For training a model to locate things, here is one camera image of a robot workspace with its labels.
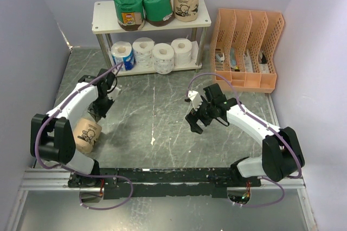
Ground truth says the orange plastic file organizer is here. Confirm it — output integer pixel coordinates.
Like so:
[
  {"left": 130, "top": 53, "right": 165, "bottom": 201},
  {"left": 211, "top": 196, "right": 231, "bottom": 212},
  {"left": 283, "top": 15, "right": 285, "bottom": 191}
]
[{"left": 210, "top": 9, "right": 285, "bottom": 93}]

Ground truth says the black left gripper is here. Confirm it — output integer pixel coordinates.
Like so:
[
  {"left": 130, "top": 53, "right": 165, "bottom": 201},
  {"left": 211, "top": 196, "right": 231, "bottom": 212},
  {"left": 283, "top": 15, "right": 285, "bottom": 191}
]
[{"left": 88, "top": 95, "right": 115, "bottom": 123}]

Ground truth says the brown cartoon paper roll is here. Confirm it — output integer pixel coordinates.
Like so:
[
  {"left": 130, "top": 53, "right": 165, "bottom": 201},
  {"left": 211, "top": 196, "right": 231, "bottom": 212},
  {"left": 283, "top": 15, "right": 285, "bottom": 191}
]
[{"left": 173, "top": 0, "right": 199, "bottom": 22}]

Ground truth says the white floral roll front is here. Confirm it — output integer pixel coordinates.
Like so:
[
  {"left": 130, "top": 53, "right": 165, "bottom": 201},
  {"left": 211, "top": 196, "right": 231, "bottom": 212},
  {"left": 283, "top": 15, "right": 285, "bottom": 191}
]
[{"left": 132, "top": 37, "right": 155, "bottom": 68}]

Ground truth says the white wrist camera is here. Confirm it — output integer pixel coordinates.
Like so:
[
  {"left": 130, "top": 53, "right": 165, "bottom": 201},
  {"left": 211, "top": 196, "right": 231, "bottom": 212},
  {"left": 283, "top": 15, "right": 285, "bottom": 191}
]
[
  {"left": 188, "top": 91, "right": 203, "bottom": 111},
  {"left": 108, "top": 87, "right": 121, "bottom": 100}
]

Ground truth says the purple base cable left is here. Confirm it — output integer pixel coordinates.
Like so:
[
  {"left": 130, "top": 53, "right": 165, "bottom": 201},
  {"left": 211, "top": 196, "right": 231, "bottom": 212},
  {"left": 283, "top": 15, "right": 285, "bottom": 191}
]
[{"left": 78, "top": 174, "right": 134, "bottom": 210}]

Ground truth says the blue paper roll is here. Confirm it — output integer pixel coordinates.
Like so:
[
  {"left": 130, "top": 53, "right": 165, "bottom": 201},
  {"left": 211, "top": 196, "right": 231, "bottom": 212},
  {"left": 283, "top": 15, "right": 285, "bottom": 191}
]
[{"left": 111, "top": 41, "right": 135, "bottom": 71}]

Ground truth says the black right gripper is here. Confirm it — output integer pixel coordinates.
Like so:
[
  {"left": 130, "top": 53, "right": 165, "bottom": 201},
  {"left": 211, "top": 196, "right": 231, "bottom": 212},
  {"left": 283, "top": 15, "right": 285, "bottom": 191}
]
[{"left": 185, "top": 95, "right": 215, "bottom": 134}]

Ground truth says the aluminium frame rail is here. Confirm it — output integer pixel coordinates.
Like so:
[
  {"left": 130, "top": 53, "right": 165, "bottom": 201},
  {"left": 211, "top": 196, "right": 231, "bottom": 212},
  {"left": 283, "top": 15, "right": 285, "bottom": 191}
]
[{"left": 20, "top": 168, "right": 306, "bottom": 191}]

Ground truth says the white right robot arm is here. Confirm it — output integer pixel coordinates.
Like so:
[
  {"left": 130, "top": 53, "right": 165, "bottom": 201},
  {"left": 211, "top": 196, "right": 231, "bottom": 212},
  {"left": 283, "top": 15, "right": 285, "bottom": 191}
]
[{"left": 185, "top": 84, "right": 305, "bottom": 187}]

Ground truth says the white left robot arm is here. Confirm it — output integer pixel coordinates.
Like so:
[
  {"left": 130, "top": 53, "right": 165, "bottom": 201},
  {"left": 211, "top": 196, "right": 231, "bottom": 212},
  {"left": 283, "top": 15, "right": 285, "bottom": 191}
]
[{"left": 30, "top": 69, "right": 117, "bottom": 187}]

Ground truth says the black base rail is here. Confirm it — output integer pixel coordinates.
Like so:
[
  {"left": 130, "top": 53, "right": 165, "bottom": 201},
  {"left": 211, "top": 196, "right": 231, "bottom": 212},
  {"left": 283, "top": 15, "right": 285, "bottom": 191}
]
[{"left": 67, "top": 167, "right": 262, "bottom": 200}]

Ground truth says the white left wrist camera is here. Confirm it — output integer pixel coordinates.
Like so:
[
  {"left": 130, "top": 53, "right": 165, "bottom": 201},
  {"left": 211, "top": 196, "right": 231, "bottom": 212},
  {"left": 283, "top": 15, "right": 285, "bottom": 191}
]
[{"left": 108, "top": 87, "right": 121, "bottom": 100}]

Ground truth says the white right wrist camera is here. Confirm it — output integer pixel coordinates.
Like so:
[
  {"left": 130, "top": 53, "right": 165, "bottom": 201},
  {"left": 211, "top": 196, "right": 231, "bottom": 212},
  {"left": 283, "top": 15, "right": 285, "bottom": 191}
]
[{"left": 188, "top": 91, "right": 203, "bottom": 111}]

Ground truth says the white unwrapped loose-end roll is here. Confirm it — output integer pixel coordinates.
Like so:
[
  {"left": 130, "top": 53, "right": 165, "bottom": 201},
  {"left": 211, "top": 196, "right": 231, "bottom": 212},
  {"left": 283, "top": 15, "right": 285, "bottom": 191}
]
[{"left": 171, "top": 38, "right": 197, "bottom": 67}]

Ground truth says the green paper roll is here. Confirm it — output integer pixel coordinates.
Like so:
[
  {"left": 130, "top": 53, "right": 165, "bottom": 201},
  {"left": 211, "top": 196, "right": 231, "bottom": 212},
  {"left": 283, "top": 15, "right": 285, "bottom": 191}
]
[{"left": 143, "top": 0, "right": 174, "bottom": 27}]

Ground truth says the green torn roll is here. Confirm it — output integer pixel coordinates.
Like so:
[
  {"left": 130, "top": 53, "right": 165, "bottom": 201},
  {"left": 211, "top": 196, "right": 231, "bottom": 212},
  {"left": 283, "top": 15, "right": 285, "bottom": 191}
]
[{"left": 113, "top": 0, "right": 145, "bottom": 31}]

